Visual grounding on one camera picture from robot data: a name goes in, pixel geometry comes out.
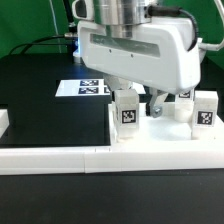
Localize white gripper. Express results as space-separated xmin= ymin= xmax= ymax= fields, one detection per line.
xmin=78 ymin=17 xmax=200 ymax=118

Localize white square table top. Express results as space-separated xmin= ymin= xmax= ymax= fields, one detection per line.
xmin=109 ymin=103 xmax=224 ymax=147

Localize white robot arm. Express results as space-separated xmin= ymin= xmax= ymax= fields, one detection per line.
xmin=72 ymin=0 xmax=224 ymax=118

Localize white sheet with tags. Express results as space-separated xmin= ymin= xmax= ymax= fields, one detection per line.
xmin=55 ymin=78 xmax=147 ymax=98

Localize white U-shaped fence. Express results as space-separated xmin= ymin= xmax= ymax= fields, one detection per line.
xmin=0 ymin=109 xmax=224 ymax=176

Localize black cables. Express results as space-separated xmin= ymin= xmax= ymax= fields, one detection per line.
xmin=8 ymin=0 xmax=79 ymax=56

